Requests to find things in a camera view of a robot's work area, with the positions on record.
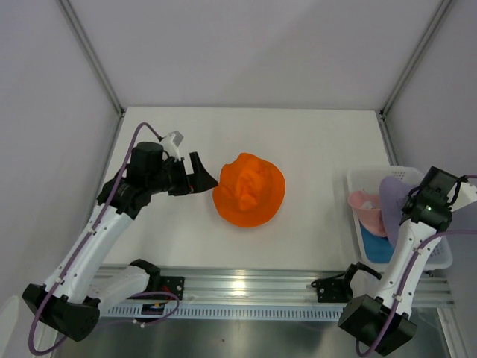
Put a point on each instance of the right aluminium frame post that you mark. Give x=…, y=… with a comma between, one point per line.
x=430, y=32

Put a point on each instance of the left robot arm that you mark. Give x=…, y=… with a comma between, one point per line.
x=66, y=301

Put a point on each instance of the slotted cable duct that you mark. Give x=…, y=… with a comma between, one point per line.
x=226, y=312

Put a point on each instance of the left aluminium frame post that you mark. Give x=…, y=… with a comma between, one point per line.
x=78, y=30

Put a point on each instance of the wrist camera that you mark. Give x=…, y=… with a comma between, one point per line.
x=171, y=143
x=466, y=196

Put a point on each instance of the aluminium mounting rail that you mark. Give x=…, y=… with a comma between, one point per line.
x=271, y=287

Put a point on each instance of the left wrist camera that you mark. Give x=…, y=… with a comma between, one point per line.
x=171, y=143

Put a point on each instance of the purple bucket hat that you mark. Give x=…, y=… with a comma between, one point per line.
x=393, y=194

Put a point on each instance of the aluminium frame post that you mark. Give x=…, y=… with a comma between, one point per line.
x=430, y=32
x=78, y=30

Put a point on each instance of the orange bucket hat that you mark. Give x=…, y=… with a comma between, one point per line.
x=250, y=191

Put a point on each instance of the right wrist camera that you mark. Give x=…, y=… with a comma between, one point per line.
x=466, y=196

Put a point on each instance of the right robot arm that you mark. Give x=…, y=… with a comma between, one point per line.
x=378, y=306

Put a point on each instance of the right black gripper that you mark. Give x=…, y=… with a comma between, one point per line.
x=447, y=206

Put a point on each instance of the white plastic basket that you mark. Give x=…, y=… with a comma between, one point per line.
x=368, y=179

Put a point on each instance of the pink bucket hat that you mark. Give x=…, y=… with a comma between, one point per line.
x=368, y=211

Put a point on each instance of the blue bucket hat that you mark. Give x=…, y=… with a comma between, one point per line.
x=377, y=249

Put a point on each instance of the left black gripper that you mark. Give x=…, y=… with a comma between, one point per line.
x=198, y=181

